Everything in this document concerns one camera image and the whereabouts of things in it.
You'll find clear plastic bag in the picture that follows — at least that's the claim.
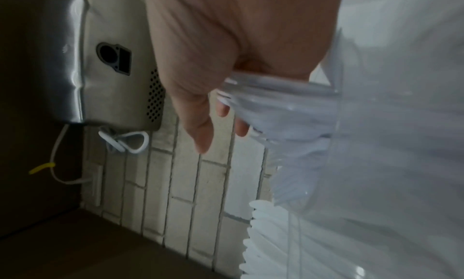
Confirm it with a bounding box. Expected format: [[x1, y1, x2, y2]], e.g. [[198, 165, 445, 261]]
[[214, 0, 464, 279]]

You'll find stainless steel hand dryer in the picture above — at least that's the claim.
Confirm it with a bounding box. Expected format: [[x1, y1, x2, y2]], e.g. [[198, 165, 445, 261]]
[[39, 0, 168, 132]]

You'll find white power cable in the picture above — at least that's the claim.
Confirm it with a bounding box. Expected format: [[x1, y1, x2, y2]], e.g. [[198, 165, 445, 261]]
[[50, 124, 151, 186]]

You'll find person's right hand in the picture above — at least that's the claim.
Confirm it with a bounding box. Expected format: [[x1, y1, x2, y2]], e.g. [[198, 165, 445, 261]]
[[143, 0, 344, 155]]

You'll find bundle of white plastic cutlery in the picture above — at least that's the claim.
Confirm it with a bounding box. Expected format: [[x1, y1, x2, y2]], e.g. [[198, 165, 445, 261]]
[[217, 71, 464, 279]]

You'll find yellow cable tie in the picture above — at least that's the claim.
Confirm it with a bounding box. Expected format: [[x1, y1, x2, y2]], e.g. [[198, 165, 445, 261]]
[[29, 162, 56, 175]]

